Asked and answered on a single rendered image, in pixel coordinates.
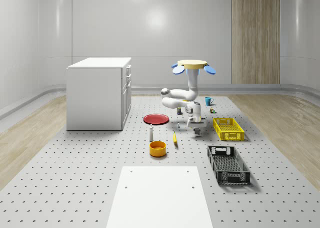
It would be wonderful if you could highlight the dark grey basket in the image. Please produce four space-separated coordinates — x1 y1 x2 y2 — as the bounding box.
206 145 251 186

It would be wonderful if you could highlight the yellow bowl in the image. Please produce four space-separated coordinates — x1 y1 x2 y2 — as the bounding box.
149 140 167 157

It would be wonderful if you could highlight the white board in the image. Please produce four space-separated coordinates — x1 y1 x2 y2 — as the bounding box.
106 166 214 228

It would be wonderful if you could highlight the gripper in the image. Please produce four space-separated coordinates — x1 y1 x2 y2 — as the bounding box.
185 116 207 133

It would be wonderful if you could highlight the yellow basket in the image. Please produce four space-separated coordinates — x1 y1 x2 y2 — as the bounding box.
212 117 246 141

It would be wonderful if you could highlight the red plate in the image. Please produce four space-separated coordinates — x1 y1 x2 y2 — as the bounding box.
143 113 170 126

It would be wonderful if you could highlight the white cabinet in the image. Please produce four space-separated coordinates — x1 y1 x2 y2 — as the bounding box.
66 57 133 131

